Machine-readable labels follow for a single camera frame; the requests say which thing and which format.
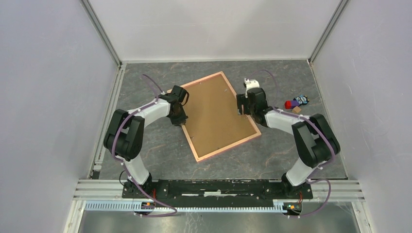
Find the red purple toy block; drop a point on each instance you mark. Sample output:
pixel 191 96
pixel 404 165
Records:
pixel 290 104

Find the blue owl toy block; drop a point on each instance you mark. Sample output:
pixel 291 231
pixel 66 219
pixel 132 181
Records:
pixel 302 100

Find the small brown wooden cube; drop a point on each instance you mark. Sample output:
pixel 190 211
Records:
pixel 296 110

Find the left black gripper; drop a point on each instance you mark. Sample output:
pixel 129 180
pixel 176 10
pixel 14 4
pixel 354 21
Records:
pixel 182 120

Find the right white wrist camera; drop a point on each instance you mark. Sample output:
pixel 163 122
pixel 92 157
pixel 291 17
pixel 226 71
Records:
pixel 250 84

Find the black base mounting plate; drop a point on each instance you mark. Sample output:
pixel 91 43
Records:
pixel 214 193

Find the brown cardboard backing board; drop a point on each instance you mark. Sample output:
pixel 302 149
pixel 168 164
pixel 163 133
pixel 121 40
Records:
pixel 219 119

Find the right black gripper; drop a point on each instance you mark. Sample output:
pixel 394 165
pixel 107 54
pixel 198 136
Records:
pixel 242 100

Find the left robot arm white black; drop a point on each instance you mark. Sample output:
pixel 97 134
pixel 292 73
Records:
pixel 125 133

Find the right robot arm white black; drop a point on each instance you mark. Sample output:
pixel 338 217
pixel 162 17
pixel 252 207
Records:
pixel 315 141

